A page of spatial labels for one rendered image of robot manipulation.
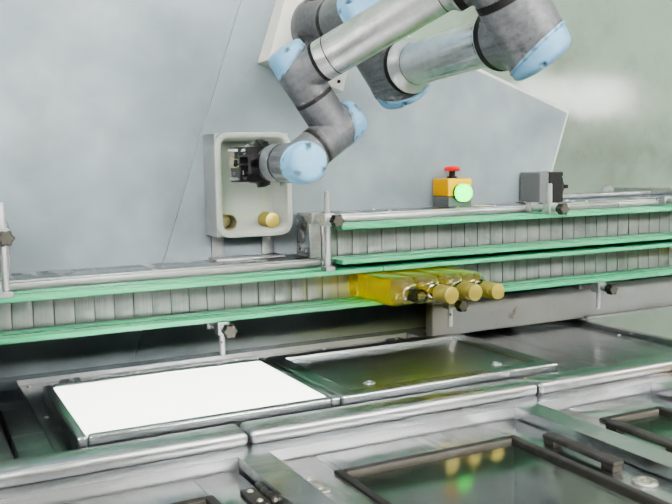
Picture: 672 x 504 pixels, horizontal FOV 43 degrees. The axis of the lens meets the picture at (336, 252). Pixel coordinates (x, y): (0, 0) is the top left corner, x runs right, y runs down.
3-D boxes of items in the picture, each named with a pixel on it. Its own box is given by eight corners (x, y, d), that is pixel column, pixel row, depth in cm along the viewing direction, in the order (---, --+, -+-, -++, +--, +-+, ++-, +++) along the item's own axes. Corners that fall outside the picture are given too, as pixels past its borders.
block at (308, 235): (294, 256, 192) (307, 259, 186) (293, 214, 191) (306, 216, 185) (308, 255, 194) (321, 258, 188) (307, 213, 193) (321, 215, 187)
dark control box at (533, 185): (518, 202, 227) (539, 203, 220) (518, 172, 227) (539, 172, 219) (542, 200, 231) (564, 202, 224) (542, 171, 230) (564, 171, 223)
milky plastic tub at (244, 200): (205, 235, 189) (218, 238, 181) (202, 133, 186) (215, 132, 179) (278, 231, 196) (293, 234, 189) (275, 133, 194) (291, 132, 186)
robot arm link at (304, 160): (340, 165, 155) (306, 193, 152) (313, 166, 165) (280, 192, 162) (317, 129, 152) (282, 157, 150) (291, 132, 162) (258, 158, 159)
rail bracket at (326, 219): (307, 267, 186) (333, 274, 175) (306, 190, 184) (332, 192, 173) (320, 266, 187) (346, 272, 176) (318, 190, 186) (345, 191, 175)
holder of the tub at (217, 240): (206, 259, 190) (218, 262, 183) (202, 134, 187) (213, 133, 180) (277, 254, 197) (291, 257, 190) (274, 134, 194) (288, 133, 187)
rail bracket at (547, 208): (522, 212, 213) (558, 215, 201) (522, 183, 212) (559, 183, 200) (534, 212, 214) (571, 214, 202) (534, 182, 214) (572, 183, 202)
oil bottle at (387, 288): (348, 294, 192) (397, 308, 173) (347, 270, 191) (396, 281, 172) (370, 292, 194) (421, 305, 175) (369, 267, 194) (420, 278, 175)
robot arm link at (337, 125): (345, 79, 156) (302, 113, 153) (377, 130, 160) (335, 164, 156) (327, 84, 163) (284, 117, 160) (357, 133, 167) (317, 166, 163)
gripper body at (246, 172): (227, 145, 174) (250, 144, 163) (266, 144, 177) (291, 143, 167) (229, 183, 174) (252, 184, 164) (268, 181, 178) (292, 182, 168)
